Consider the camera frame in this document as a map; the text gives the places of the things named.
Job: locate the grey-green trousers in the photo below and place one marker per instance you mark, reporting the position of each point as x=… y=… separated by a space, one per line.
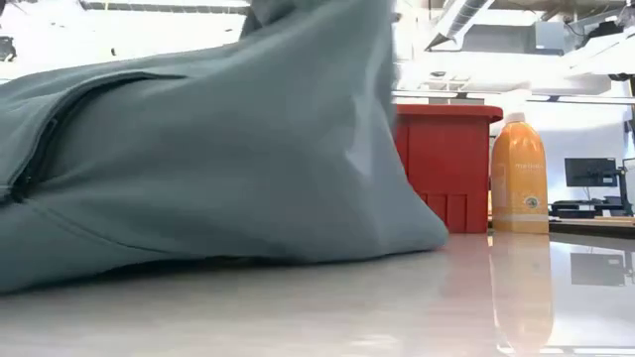
x=223 y=163

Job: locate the red plastic laundry bin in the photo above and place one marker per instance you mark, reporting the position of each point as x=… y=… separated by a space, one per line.
x=446 y=163

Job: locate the orange spray bottle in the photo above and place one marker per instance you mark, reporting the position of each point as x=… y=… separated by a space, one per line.
x=518 y=173

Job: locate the black computer monitor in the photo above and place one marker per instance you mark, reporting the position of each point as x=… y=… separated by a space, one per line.
x=590 y=172

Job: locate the tan wooden desk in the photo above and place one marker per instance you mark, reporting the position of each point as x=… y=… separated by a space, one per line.
x=590 y=225

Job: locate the black ceiling fixture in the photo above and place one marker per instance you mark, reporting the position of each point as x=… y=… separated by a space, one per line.
x=7 y=48

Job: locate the silver ventilation duct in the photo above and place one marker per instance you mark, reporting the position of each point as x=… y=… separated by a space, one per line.
x=459 y=20

